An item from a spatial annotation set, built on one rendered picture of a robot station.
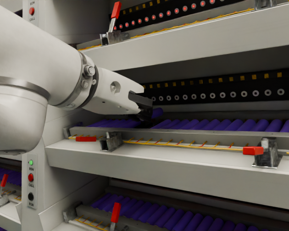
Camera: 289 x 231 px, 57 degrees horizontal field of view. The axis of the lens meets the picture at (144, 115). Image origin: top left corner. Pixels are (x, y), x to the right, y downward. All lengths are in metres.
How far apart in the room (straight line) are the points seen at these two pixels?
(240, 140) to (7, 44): 0.31
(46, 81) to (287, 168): 0.29
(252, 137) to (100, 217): 0.37
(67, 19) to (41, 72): 0.39
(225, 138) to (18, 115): 0.28
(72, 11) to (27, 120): 0.46
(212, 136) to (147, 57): 0.16
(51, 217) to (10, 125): 0.42
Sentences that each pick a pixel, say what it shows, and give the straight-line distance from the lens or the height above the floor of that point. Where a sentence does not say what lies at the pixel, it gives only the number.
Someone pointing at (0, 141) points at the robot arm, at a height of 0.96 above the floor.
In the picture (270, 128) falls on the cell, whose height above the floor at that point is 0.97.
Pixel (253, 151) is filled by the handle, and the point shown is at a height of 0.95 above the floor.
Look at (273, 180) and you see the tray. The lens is 0.35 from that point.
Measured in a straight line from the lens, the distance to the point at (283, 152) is 0.39.
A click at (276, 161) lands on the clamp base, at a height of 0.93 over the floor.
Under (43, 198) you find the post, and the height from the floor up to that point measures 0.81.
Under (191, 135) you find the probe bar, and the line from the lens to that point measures 0.43.
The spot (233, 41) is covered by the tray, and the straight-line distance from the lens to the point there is 0.37.
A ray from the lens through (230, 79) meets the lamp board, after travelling 0.53.
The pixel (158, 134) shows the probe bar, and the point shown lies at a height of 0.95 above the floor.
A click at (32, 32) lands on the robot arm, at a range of 0.33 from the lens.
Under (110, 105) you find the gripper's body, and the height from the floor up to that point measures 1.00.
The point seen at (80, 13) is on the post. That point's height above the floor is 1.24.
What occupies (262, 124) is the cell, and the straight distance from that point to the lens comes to 0.46.
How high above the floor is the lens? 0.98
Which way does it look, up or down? 1 degrees up
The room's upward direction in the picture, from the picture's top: straight up
